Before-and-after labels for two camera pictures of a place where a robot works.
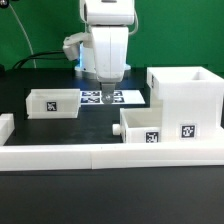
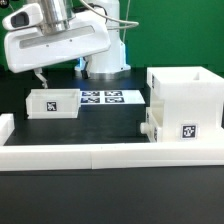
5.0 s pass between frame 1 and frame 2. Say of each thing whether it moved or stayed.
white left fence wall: stayed
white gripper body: moved
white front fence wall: stayed
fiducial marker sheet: stayed
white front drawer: moved
